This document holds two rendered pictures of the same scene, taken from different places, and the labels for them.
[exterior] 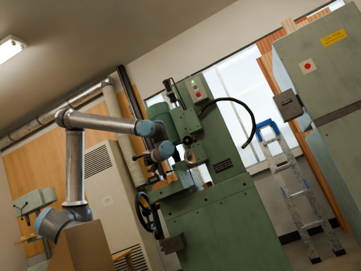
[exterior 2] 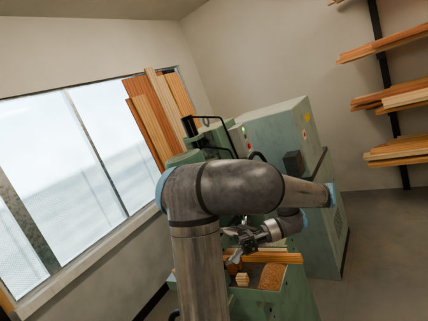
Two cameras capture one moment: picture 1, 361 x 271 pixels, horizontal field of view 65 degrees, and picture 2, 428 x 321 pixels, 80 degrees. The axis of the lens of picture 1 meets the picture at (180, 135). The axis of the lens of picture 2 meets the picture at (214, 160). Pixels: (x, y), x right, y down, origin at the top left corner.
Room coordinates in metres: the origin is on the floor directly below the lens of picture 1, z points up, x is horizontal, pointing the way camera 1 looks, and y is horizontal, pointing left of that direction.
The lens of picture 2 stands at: (1.38, 1.07, 1.68)
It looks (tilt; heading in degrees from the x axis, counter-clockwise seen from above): 14 degrees down; 293
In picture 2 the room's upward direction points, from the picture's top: 21 degrees counter-clockwise
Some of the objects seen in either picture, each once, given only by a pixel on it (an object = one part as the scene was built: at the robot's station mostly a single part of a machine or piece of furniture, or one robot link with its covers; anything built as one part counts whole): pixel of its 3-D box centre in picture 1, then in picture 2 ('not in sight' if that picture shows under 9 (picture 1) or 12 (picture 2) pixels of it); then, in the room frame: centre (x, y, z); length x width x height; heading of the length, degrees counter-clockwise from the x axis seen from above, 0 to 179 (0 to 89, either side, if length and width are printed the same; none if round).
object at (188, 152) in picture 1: (193, 156); (248, 223); (1.79, -0.02, 1.02); 0.12 x 0.03 x 0.12; 80
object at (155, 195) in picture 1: (172, 191); (221, 281); (1.93, 0.19, 0.87); 0.61 x 0.30 x 0.06; 170
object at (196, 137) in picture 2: (170, 91); (192, 132); (1.91, -0.06, 1.54); 0.08 x 0.08 x 0.17; 80
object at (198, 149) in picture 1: (199, 152); (258, 216); (1.75, -0.07, 1.02); 0.09 x 0.07 x 0.12; 170
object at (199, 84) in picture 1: (196, 90); (241, 140); (1.74, -0.21, 1.40); 0.10 x 0.06 x 0.16; 80
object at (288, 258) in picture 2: (182, 178); (232, 256); (1.89, 0.09, 0.92); 0.67 x 0.02 x 0.04; 170
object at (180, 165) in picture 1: (183, 167); (221, 241); (1.93, 0.06, 0.99); 0.14 x 0.07 x 0.09; 80
